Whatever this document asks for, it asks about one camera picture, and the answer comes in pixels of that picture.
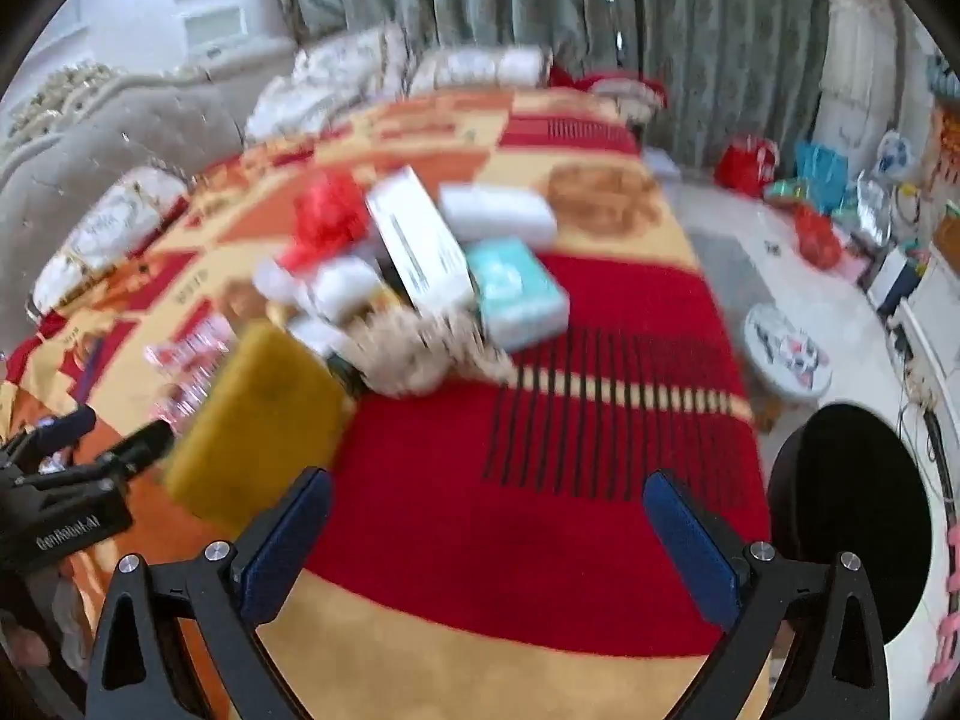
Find blue shopping bag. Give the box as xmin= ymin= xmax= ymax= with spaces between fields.
xmin=793 ymin=141 xmax=852 ymax=203

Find red and yellow printed blanket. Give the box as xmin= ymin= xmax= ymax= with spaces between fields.
xmin=0 ymin=86 xmax=773 ymax=720

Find pink plastic object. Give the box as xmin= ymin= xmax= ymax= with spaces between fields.
xmin=926 ymin=525 xmax=960 ymax=683

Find flat white box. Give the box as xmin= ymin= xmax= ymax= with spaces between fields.
xmin=439 ymin=184 xmax=557 ymax=248

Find red plastic bag on floor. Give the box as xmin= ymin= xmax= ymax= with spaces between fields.
xmin=791 ymin=206 xmax=845 ymax=267

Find green patterned curtain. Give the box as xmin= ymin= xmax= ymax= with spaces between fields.
xmin=277 ymin=0 xmax=841 ymax=173

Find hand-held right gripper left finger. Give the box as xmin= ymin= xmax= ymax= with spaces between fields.
xmin=86 ymin=467 xmax=332 ymax=720

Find clear pink printed packet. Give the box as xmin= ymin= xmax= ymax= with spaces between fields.
xmin=142 ymin=311 xmax=241 ymax=428

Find crumpled red plastic bag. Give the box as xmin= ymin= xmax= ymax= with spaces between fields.
xmin=279 ymin=169 xmax=372 ymax=271

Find lace-covered standing air conditioner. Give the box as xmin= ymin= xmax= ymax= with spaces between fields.
xmin=814 ymin=0 xmax=938 ymax=188

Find cat print round stool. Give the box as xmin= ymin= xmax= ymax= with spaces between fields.
xmin=742 ymin=304 xmax=833 ymax=398

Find red shopping bag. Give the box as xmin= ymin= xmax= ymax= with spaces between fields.
xmin=712 ymin=133 xmax=781 ymax=192

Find red plush cloth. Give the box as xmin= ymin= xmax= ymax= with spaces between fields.
xmin=547 ymin=64 xmax=668 ymax=121

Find white and blue plastic bag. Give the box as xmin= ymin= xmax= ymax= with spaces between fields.
xmin=874 ymin=131 xmax=923 ymax=185

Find grey tufted sofa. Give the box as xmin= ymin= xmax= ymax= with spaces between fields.
xmin=0 ymin=37 xmax=301 ymax=361

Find mustard yellow sponge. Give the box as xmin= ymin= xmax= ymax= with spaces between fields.
xmin=161 ymin=319 xmax=353 ymax=522

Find beige fluffy cloth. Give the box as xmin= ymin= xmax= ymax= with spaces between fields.
xmin=330 ymin=300 xmax=518 ymax=398

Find teal tissue pack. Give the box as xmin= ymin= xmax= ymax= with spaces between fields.
xmin=465 ymin=236 xmax=571 ymax=353

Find grey floor rug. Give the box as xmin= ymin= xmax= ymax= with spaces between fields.
xmin=686 ymin=229 xmax=758 ymax=361

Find ornate square pillow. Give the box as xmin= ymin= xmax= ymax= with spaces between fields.
xmin=292 ymin=26 xmax=410 ymax=102

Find wide ornate pillow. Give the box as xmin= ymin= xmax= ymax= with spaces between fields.
xmin=409 ymin=45 xmax=552 ymax=95

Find long white box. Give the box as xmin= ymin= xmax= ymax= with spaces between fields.
xmin=365 ymin=165 xmax=477 ymax=312

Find striped bolster pillow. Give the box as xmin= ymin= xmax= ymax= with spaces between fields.
xmin=30 ymin=165 xmax=188 ymax=316

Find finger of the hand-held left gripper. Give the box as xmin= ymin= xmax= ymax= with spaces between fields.
xmin=71 ymin=420 xmax=175 ymax=482
xmin=19 ymin=405 xmax=98 ymax=462

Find black round bin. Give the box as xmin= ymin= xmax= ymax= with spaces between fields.
xmin=765 ymin=403 xmax=935 ymax=646

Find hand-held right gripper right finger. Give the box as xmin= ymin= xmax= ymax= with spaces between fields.
xmin=643 ymin=469 xmax=893 ymax=720

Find silver foil bag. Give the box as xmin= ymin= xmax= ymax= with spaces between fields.
xmin=855 ymin=169 xmax=897 ymax=233

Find crumpled white paper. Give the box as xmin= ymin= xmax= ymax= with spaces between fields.
xmin=253 ymin=255 xmax=316 ymax=308

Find white cabinet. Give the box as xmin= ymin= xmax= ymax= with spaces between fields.
xmin=892 ymin=240 xmax=960 ymax=421

